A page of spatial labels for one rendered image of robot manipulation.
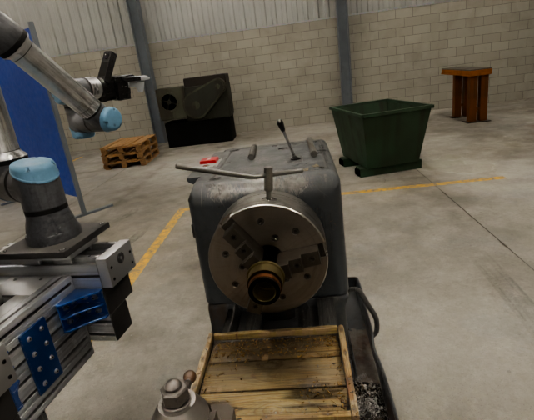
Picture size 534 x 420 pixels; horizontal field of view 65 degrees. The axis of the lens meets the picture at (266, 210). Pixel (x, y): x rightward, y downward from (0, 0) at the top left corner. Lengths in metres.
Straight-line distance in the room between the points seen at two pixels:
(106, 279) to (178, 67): 10.16
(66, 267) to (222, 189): 0.49
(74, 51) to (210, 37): 3.47
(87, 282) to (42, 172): 0.33
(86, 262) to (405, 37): 10.46
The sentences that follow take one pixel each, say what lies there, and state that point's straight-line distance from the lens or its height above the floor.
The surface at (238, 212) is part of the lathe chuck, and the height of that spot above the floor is 1.22.
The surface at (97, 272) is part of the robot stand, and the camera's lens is 1.28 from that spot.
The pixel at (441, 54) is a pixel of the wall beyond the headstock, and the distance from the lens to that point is 11.49.
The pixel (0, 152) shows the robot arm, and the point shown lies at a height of 1.42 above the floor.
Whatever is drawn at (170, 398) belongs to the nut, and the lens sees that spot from 0.61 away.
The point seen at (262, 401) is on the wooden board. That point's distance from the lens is 0.99.
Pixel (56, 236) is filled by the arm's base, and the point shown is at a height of 1.18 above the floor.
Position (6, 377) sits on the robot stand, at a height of 1.05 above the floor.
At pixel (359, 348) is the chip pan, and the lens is 1.66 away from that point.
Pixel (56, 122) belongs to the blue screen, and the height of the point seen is 1.21.
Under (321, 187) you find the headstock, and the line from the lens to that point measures 1.20.
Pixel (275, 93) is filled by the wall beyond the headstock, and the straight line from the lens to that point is 10.94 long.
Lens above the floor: 1.56
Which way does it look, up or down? 19 degrees down
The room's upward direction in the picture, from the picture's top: 7 degrees counter-clockwise
